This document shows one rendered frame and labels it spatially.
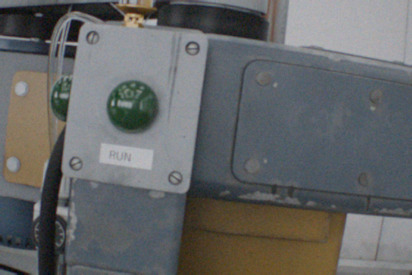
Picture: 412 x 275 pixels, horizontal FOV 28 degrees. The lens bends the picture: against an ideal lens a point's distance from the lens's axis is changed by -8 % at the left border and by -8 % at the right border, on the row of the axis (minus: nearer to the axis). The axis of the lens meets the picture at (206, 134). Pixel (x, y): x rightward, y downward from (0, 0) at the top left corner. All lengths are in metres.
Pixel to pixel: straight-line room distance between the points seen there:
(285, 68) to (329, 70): 0.03
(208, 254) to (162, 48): 0.39
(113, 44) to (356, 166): 0.17
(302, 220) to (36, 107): 0.32
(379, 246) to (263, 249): 5.13
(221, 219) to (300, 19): 5.01
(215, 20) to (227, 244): 0.27
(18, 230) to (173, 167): 0.52
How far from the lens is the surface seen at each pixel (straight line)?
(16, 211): 0.99
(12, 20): 1.01
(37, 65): 0.95
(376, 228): 5.94
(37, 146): 0.94
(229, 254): 0.85
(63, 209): 0.76
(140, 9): 0.57
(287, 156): 0.55
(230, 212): 0.80
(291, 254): 0.86
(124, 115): 0.48
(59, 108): 0.51
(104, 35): 0.50
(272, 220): 0.80
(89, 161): 0.50
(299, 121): 0.55
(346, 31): 5.82
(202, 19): 0.66
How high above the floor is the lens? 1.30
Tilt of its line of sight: 3 degrees down
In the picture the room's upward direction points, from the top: 8 degrees clockwise
